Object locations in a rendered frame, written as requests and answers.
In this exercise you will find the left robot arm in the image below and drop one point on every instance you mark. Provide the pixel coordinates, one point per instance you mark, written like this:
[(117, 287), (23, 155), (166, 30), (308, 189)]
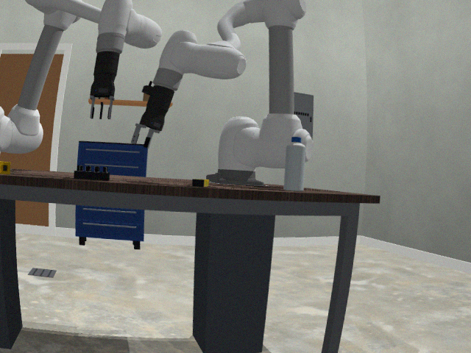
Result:
[(243, 146)]

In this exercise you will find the white bottle with blue cap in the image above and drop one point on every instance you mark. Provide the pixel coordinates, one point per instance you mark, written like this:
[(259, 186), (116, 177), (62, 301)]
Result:
[(295, 165)]

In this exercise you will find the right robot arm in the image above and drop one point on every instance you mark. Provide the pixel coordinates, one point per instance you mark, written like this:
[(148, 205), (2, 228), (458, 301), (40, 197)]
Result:
[(21, 131)]

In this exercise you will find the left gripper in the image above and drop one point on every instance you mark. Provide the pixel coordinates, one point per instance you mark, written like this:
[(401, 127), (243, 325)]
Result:
[(161, 94)]

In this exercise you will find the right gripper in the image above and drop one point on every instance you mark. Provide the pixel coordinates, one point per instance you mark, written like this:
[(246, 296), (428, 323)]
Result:
[(109, 47)]

